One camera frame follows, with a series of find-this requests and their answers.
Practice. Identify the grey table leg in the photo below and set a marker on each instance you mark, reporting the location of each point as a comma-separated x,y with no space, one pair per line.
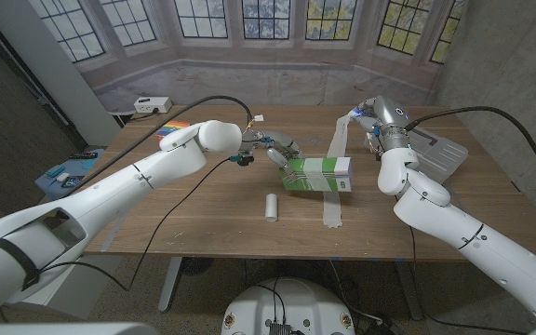
170,284
410,290

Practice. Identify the colourful block print box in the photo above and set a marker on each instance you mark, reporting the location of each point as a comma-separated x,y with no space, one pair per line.
172,126

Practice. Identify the black remote control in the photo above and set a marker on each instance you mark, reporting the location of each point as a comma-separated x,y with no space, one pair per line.
83,156

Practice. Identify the small blue device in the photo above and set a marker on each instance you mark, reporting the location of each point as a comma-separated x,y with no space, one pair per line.
56,171

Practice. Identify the white bandage roll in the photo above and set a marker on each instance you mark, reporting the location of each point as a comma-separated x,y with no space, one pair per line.
271,207

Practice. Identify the small white device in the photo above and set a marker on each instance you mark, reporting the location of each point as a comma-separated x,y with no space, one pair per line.
62,177

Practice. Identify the white bandage strip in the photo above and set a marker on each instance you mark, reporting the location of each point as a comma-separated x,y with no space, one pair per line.
333,186

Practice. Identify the short grey tape line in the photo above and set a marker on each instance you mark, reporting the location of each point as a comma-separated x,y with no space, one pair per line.
110,237

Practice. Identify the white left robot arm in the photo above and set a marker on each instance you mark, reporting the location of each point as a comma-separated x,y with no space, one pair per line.
110,195

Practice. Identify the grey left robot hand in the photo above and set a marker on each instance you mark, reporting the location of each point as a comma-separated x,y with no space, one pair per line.
279,146

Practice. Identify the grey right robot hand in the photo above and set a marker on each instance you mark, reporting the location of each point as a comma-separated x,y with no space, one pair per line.
382,116

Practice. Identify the green cardboard package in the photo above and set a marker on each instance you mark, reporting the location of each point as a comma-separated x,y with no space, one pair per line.
317,174

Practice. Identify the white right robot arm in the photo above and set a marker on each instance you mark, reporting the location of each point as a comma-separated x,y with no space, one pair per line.
459,232

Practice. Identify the printed window backdrop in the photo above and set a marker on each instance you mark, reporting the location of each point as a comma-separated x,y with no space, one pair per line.
268,79

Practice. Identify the grey clamshell container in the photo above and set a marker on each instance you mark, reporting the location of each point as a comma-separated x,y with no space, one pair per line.
435,153

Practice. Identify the white robot torso cover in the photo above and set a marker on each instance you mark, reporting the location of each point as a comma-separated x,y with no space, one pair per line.
63,330

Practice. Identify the blue mat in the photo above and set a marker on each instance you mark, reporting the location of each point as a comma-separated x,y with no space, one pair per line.
77,164

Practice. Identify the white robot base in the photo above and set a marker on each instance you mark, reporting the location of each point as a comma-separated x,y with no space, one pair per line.
286,307

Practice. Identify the white power strip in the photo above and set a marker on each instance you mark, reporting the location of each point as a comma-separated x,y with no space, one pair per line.
151,104

